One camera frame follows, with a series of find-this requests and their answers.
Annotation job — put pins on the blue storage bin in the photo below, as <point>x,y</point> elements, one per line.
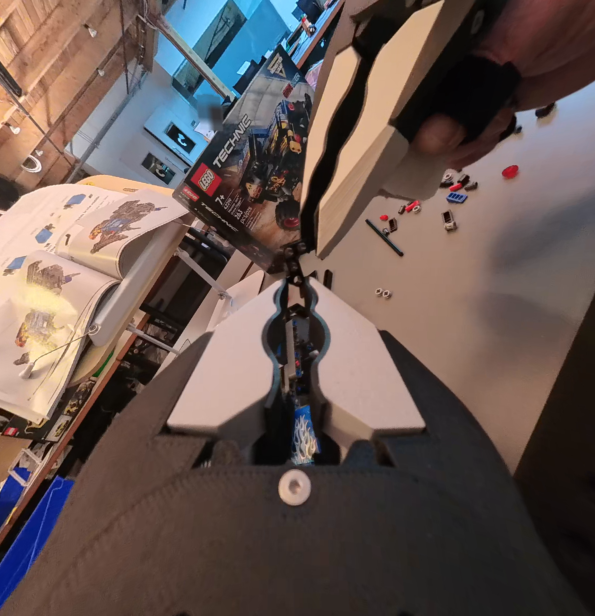
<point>32,529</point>

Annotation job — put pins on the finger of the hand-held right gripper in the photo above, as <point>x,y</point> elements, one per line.
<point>326,106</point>
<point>364,183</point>

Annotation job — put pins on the pile of small toy bricks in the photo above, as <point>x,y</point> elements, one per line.
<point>457,198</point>

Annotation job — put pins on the small red round bush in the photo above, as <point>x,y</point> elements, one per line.
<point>510,171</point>

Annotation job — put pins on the black yellow toy box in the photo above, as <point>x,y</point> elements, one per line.
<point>66,409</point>

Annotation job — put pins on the person's right hand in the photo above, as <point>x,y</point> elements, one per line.
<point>557,43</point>

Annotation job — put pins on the toy set box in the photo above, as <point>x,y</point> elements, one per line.
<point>259,168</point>

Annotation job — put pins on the light grey desk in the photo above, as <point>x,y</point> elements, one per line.
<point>495,313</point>

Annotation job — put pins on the long black axle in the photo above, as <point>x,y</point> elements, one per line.
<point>385,238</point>

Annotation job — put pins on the instruction book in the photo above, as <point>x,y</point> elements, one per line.
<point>47,288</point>

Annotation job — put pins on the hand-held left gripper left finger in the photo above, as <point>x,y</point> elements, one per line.
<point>220,385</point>

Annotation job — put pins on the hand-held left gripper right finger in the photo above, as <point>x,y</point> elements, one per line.
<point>369,385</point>

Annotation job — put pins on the black blue toy car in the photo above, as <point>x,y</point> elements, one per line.
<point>297,346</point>

